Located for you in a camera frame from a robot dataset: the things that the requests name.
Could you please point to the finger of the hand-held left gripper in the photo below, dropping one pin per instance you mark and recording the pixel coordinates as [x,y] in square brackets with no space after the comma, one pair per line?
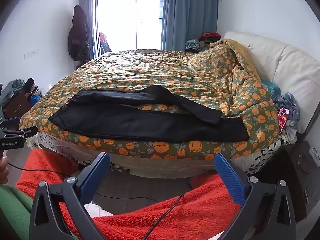
[30,131]

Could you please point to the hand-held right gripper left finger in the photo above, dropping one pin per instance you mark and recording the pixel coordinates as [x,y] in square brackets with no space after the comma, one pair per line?
[96,173]

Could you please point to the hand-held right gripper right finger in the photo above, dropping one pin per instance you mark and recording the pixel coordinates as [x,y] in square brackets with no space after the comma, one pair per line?
[230,177]

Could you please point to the black pants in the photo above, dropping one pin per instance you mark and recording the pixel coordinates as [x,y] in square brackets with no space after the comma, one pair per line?
[150,125]

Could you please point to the person's green-sleeved left forearm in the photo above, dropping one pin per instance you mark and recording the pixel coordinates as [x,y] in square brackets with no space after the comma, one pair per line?
[13,210]

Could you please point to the person's left hand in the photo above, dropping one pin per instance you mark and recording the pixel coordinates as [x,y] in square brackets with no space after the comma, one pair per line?
[3,171]

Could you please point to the brown wooden cabinet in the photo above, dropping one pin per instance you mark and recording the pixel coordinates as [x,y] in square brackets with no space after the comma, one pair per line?
[15,107]

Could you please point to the clothes heap on cabinet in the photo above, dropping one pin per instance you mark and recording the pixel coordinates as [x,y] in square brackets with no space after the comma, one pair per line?
[22,87]

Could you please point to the person's red fleece-clad legs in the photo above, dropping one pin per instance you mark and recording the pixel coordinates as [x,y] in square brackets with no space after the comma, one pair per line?
[200,212]

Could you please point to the dark wooden nightstand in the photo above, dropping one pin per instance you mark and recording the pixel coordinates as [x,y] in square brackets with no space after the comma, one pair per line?
[287,170]

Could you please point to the smartphone with red screen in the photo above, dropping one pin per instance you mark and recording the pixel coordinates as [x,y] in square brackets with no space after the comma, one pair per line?
[283,118]

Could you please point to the grey crumpled clothes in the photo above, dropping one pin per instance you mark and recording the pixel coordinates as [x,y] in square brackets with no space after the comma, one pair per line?
[292,105]

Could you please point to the teal pillow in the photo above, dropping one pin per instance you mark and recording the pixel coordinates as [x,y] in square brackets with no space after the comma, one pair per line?
[273,88]

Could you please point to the red and dark garment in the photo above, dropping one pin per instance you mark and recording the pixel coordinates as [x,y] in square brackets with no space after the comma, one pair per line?
[104,43]

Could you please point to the green pumpkin-print quilt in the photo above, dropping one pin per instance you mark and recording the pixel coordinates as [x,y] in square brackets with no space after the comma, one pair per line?
[175,75]

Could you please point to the yellow blanket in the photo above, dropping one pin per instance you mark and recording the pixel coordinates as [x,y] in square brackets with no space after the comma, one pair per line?
[241,52]

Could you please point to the cream pillow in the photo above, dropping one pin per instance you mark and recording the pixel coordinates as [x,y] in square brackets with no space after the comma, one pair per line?
[287,62]

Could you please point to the red and blue clothes pile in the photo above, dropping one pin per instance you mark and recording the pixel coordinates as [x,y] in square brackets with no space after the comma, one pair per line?
[200,42]

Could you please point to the grey curtain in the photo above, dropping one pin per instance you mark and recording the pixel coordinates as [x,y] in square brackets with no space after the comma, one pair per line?
[86,0]

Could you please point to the glass sliding window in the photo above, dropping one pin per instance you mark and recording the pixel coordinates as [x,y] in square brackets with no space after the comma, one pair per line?
[130,17]

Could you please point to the blue curtain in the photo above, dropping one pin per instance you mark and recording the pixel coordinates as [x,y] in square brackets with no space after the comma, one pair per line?
[187,12]

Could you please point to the dark coats on wall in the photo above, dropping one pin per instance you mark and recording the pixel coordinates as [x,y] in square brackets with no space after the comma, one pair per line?
[78,35]

